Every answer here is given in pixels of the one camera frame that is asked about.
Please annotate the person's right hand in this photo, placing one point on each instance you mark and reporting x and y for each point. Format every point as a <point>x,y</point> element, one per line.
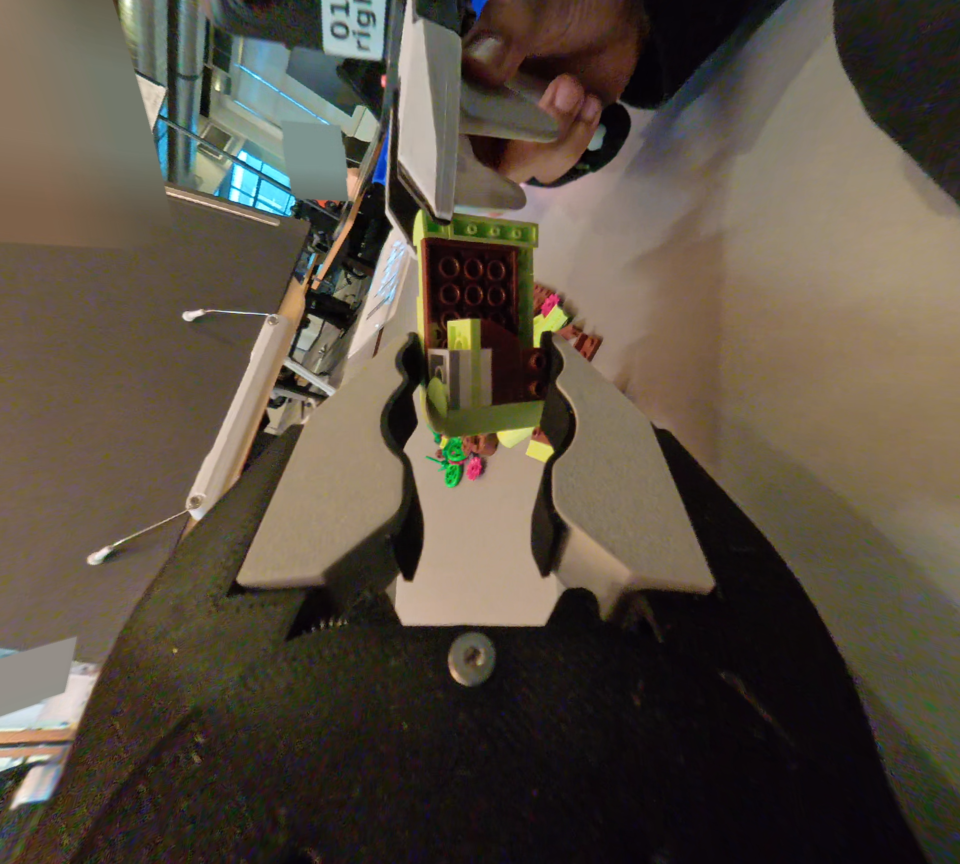
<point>570,24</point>

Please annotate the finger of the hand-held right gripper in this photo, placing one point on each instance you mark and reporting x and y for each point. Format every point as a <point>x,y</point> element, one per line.
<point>427,114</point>

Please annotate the large lime brick assembly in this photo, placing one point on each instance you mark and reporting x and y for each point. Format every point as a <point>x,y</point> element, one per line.
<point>472,279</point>

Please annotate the pile of loose toy bricks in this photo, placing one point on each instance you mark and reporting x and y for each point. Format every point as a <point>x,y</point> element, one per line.
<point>450,470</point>

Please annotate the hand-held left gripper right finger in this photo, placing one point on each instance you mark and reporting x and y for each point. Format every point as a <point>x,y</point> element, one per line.
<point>622,504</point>

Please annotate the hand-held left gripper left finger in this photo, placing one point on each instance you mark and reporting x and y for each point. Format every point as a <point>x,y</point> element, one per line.
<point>330,504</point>

